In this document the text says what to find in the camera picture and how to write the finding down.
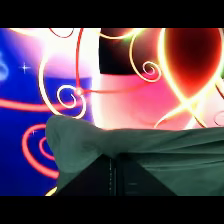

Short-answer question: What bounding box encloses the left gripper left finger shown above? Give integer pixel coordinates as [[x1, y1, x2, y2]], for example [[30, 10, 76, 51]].
[[55, 154, 117, 197]]

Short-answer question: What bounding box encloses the dark green T-shirt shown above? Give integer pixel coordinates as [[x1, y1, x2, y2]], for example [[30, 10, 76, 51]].
[[44, 114, 224, 197]]

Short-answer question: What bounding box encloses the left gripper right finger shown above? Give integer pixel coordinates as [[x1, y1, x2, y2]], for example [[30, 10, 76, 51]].
[[116, 152, 178, 197]]

